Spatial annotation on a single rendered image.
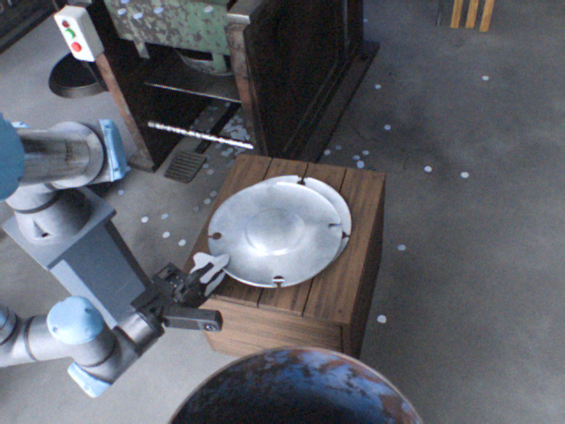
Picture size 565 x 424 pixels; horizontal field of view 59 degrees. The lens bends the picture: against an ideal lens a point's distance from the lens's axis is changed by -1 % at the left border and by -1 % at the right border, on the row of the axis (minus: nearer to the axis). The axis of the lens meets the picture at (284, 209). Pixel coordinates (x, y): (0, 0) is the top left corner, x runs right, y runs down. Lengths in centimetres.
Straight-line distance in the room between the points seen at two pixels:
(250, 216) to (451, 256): 64
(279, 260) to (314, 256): 7
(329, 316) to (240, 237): 26
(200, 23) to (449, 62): 113
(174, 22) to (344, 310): 86
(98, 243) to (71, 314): 34
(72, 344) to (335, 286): 49
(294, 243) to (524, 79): 132
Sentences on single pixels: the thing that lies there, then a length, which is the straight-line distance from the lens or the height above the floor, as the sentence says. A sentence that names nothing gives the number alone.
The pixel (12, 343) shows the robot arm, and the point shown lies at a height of 55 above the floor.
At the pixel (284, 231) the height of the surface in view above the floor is 38.
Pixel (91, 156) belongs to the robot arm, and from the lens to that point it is 93.
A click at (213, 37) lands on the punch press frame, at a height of 55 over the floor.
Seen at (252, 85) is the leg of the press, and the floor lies 47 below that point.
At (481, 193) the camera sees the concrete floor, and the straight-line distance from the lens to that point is 166.
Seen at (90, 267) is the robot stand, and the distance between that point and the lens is 120.
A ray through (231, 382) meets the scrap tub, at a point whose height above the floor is 43.
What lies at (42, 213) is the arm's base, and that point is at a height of 53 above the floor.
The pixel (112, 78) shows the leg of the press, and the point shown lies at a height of 40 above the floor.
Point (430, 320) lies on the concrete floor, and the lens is 139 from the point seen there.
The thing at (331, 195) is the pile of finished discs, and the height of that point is 35.
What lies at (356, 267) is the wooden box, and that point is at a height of 35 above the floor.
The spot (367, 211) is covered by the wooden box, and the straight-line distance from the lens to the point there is 113.
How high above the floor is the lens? 124
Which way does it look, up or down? 51 degrees down
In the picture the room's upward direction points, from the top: 11 degrees counter-clockwise
